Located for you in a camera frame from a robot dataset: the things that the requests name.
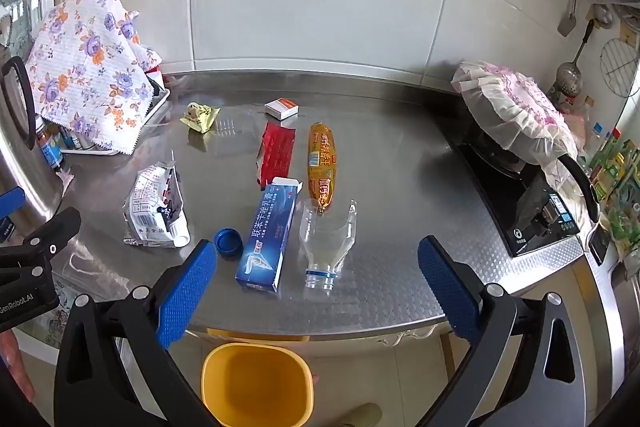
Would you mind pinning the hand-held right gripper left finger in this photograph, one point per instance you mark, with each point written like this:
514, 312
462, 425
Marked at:
187, 292

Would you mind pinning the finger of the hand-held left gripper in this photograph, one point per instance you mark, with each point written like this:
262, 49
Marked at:
50, 229
10, 202

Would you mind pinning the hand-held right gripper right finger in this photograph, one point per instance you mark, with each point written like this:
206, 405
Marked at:
445, 292

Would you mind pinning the blue bottle cap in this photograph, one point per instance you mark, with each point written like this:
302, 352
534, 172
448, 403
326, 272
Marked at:
229, 244

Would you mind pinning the blue toothpaste box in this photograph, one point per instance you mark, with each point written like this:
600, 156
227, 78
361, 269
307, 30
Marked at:
267, 237

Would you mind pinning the yellow plastic bin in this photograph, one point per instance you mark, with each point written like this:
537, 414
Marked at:
280, 382

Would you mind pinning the orange sausage packet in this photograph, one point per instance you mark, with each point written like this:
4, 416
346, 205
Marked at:
322, 162

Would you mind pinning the stainless steel kettle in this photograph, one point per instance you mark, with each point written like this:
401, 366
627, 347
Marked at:
20, 167

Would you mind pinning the brown bottle blue label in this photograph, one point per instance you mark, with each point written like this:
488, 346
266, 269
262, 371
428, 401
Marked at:
50, 152

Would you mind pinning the white crumpled snack bag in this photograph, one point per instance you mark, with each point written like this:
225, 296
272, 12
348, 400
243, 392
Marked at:
150, 207

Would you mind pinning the cut clear plastic bottle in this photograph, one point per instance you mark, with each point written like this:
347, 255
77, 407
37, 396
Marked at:
325, 247

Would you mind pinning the floral cloth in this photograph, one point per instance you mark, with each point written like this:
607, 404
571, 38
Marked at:
85, 57

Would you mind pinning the red foil packet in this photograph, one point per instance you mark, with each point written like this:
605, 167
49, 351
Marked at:
277, 152

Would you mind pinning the clear plastic wrapper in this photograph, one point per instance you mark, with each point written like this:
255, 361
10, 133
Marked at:
235, 132

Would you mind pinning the yellow crumpled wrapper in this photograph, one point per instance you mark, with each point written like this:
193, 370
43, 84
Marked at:
200, 119

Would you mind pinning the small white orange box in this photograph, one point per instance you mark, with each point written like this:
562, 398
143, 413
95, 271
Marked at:
282, 108

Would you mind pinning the shelf of colourful bottles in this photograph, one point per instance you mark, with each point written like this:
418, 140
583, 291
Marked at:
610, 167

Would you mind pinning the hanging metal skimmer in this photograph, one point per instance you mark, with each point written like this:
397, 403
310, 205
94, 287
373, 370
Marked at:
570, 77

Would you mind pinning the hanging metal spatula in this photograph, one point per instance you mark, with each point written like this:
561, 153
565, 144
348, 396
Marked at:
568, 24

